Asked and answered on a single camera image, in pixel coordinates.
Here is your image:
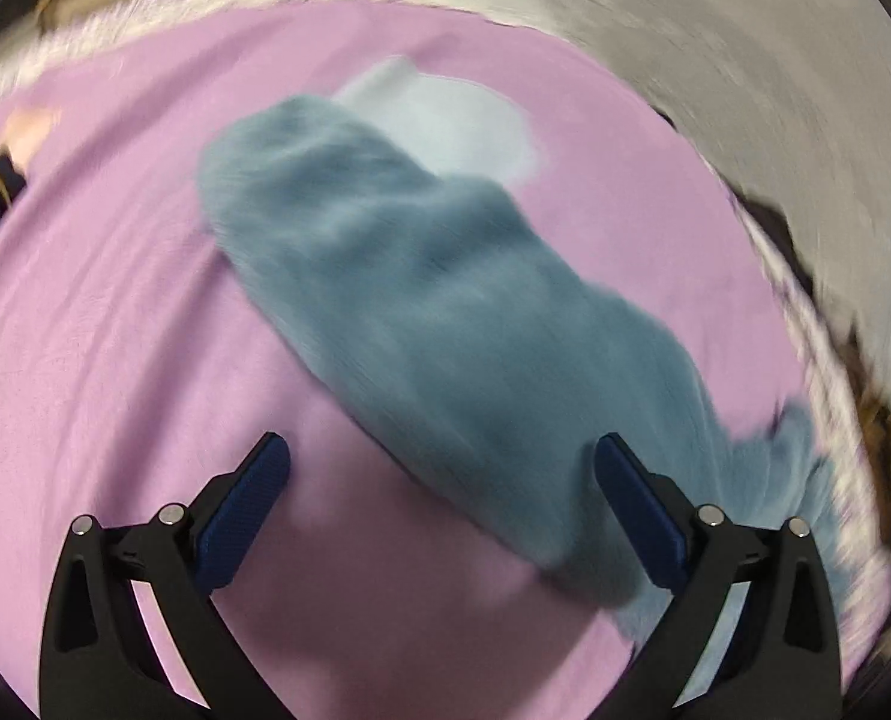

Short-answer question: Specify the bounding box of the white lace cloth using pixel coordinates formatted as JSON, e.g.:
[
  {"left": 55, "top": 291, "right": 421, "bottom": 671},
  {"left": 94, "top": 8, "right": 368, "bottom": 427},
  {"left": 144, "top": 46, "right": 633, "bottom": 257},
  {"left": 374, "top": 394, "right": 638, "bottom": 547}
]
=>
[{"left": 325, "top": 0, "right": 891, "bottom": 436}]

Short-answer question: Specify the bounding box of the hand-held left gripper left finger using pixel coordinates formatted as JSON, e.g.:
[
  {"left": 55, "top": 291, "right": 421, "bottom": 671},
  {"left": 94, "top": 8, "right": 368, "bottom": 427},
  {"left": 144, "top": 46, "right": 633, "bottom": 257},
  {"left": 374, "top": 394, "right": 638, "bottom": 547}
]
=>
[{"left": 38, "top": 431, "right": 291, "bottom": 720}]

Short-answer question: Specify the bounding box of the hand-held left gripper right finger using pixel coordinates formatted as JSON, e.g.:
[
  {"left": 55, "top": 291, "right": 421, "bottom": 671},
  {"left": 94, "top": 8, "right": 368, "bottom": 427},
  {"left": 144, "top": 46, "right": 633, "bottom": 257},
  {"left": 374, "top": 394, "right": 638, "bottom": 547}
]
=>
[{"left": 593, "top": 433, "right": 844, "bottom": 720}]

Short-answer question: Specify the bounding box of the blue fleece garment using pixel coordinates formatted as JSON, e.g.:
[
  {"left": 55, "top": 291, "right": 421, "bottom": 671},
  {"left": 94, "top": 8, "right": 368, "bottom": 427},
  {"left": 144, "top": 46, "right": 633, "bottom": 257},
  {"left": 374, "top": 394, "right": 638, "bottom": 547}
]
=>
[{"left": 199, "top": 94, "right": 877, "bottom": 683}]

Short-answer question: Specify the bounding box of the purple printed blanket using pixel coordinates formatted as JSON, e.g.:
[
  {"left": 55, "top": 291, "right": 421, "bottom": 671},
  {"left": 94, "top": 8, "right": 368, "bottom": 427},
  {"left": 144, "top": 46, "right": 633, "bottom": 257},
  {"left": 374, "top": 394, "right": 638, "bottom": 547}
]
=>
[{"left": 0, "top": 0, "right": 891, "bottom": 720}]

